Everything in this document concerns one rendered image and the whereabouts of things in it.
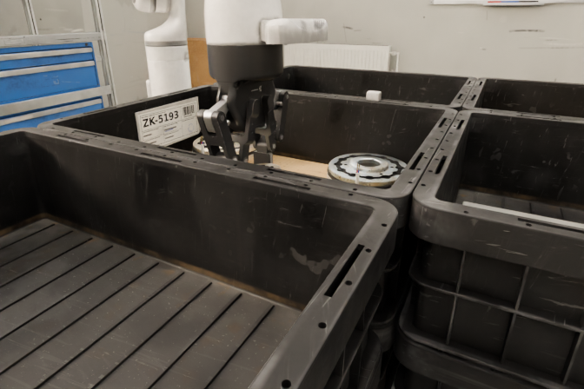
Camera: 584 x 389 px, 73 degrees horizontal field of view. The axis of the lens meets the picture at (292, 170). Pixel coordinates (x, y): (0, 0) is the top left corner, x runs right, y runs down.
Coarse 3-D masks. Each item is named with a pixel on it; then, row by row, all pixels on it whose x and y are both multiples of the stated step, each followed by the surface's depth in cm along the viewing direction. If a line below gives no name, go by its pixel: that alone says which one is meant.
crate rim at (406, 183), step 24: (168, 96) 57; (312, 96) 57; (336, 96) 56; (72, 120) 45; (120, 144) 36; (144, 144) 36; (432, 144) 36; (240, 168) 30; (264, 168) 30; (408, 168) 30; (360, 192) 26; (384, 192) 26; (408, 192) 26; (408, 216) 27
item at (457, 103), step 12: (360, 72) 83; (372, 72) 82; (384, 72) 81; (396, 72) 80; (408, 72) 80; (216, 84) 66; (348, 96) 56; (360, 96) 56; (456, 96) 56; (456, 108) 50
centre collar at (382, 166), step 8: (352, 160) 50; (360, 160) 51; (368, 160) 51; (376, 160) 50; (384, 160) 50; (352, 168) 49; (360, 168) 48; (368, 168) 47; (376, 168) 47; (384, 168) 48
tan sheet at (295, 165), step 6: (276, 156) 62; (282, 156) 62; (276, 162) 60; (282, 162) 60; (288, 162) 60; (294, 162) 60; (300, 162) 60; (306, 162) 60; (312, 162) 60; (282, 168) 58; (288, 168) 58; (294, 168) 58; (300, 168) 58; (306, 168) 58; (312, 168) 58; (318, 168) 58; (324, 168) 58; (306, 174) 56; (312, 174) 56; (318, 174) 56; (324, 174) 56
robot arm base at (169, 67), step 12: (156, 48) 85; (168, 48) 85; (180, 48) 86; (156, 60) 86; (168, 60) 86; (180, 60) 87; (156, 72) 87; (168, 72) 87; (180, 72) 88; (156, 84) 88; (168, 84) 88; (180, 84) 89
